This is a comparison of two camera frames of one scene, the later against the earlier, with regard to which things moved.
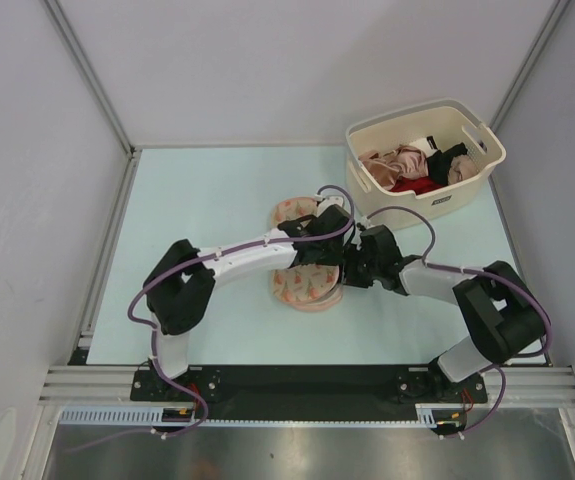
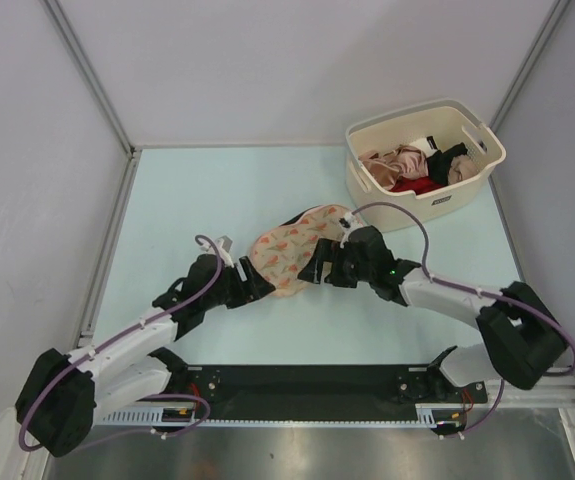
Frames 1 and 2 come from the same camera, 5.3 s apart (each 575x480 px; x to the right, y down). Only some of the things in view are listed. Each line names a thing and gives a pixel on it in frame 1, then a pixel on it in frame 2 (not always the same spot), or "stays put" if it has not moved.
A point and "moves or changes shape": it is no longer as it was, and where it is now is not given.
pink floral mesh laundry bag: [312, 288] moves or changes shape
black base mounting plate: [250, 391] stays put
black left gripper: [334, 259] to [250, 289]
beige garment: [462, 167] stays put
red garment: [418, 185] stays put
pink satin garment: [401, 162] stays put
